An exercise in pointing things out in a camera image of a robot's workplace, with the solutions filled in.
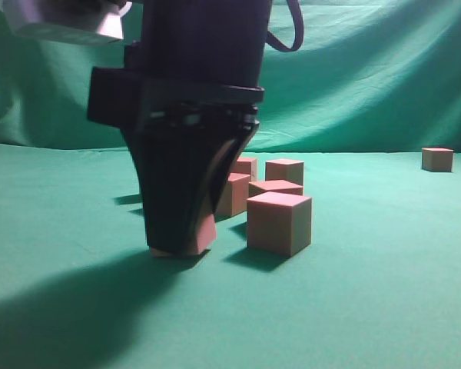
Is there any green cloth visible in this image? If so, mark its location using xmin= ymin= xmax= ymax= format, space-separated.
xmin=0 ymin=1 xmax=461 ymax=368

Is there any pink cube column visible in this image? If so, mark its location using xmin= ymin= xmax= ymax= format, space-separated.
xmin=265 ymin=158 xmax=304 ymax=185
xmin=421 ymin=148 xmax=454 ymax=172
xmin=216 ymin=173 xmax=250 ymax=218
xmin=247 ymin=191 xmax=313 ymax=258
xmin=150 ymin=213 xmax=217 ymax=258
xmin=231 ymin=157 xmax=258 ymax=181
xmin=248 ymin=179 xmax=303 ymax=198

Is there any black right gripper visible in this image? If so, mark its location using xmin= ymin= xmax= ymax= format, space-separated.
xmin=87 ymin=39 xmax=264 ymax=254

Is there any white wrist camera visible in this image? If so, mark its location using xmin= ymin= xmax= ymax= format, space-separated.
xmin=0 ymin=0 xmax=132 ymax=45

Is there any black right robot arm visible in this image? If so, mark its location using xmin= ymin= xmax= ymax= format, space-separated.
xmin=87 ymin=1 xmax=271 ymax=254

